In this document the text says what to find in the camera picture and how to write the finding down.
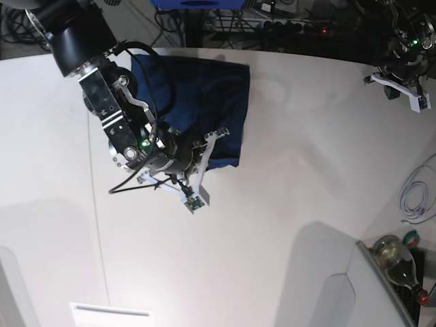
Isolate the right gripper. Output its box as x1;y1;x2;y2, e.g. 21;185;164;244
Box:
137;127;204;181

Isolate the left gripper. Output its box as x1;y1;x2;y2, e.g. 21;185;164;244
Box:
377;59;429;99

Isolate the blue t-shirt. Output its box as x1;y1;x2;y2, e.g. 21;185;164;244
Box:
131;54;251;169

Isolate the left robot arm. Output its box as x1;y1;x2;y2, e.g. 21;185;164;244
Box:
358;1;435;103

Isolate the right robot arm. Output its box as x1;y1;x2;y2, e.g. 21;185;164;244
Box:
4;1;208;178

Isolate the black power strip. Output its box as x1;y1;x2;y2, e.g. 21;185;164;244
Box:
262;20;337;35

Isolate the green tape roll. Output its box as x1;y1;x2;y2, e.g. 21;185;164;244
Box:
403;230;420;249

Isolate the blue box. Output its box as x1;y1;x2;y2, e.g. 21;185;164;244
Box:
152;0;245;10

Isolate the clear plastic bottle red cap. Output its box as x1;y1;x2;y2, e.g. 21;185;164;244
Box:
372;235;429;306

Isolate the black tray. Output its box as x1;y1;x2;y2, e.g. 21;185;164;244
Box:
392;248;425;326

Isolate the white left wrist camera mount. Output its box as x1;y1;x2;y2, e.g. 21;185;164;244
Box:
363;73;431;113

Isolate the white coiled cable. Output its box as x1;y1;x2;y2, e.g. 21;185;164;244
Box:
399;162;436;225

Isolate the black coiled cable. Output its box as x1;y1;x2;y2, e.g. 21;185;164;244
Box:
0;0;52;52

